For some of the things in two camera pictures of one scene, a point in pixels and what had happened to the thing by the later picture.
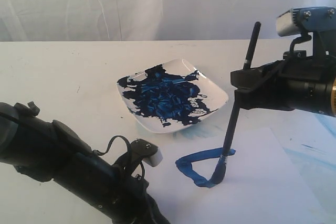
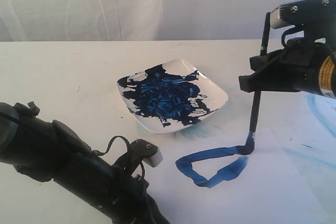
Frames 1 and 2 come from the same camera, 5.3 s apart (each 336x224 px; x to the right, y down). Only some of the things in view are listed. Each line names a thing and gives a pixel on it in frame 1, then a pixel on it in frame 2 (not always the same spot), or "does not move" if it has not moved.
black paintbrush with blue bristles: x=221 y=166 → x=248 y=148
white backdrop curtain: x=122 y=7 does not move
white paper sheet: x=261 y=185 does not move
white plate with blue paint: x=169 y=96 does not move
